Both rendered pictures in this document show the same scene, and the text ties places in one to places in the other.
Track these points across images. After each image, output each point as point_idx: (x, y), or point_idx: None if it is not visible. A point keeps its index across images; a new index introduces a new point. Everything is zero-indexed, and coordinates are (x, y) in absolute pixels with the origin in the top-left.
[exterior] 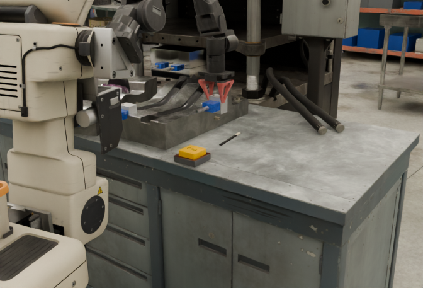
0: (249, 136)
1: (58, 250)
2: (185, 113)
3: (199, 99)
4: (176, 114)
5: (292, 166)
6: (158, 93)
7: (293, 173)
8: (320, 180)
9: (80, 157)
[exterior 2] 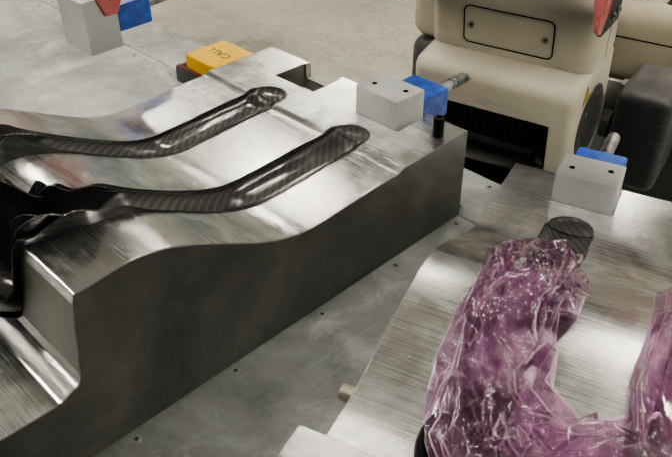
0: None
1: None
2: (183, 98)
3: (84, 137)
4: (216, 93)
5: (20, 50)
6: (236, 235)
7: (43, 34)
8: (15, 19)
9: None
